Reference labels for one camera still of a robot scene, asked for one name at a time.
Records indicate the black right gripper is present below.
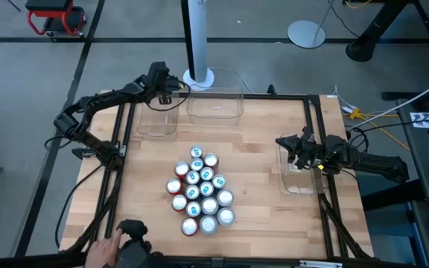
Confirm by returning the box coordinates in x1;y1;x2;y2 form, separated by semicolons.
275;127;330;170

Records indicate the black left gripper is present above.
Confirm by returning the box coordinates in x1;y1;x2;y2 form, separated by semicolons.
145;61;182;106

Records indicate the clear plastic bin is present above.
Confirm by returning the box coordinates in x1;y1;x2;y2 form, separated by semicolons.
136;91;181;141
276;132;329;197
185;86;245;127

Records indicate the red Fanta strawberry can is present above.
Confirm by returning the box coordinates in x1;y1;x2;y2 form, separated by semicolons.
165;177;183;197
180;217;200;237
170;194;188;214
203;152;220;170
173;161;191;180

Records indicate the blue Spindrift can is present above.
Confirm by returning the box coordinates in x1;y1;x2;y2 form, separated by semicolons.
216;188;235;208

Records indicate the orange Spindrift can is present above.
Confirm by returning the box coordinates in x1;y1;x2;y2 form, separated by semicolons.
217;207;236;228

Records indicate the Spindrift sparkling water can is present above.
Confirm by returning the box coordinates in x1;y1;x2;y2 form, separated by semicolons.
200;197;220;216

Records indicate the tower fan with round base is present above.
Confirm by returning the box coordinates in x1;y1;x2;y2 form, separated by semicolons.
179;0;216;92

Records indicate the black desk support bar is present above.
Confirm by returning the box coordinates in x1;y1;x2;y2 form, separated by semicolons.
361;180;428;211

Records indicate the grey round floor stand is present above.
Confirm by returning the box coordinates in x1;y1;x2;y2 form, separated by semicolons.
287;0;337;49

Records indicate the black desk foot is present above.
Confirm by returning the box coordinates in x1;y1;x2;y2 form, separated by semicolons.
381;91;424;101

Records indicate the thick black stand leg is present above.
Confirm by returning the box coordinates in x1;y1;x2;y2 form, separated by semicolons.
345;0;420;63

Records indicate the red black rolling stool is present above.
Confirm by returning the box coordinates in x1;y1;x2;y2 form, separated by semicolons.
25;0;88;38

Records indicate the person's hand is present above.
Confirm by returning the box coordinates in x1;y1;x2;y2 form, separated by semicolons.
84;227;124;268

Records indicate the black aluminium table frame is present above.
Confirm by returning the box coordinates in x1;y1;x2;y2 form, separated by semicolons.
60;90;375;268

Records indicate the thin white fan cable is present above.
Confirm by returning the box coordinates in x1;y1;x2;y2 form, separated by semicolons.
209;67;255;94

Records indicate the yellow cable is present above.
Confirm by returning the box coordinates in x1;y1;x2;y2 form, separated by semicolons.
344;0;372;10
361;111;412;152

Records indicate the silver metal bracket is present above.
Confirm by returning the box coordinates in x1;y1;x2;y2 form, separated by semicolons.
299;260;344;268

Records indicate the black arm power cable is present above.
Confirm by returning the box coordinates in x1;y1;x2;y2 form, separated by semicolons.
54;163;104;249

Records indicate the black floor cable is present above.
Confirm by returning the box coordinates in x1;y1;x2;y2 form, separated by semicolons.
328;0;360;38

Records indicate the thick white cable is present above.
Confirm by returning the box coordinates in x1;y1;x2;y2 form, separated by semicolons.
348;72;429;131

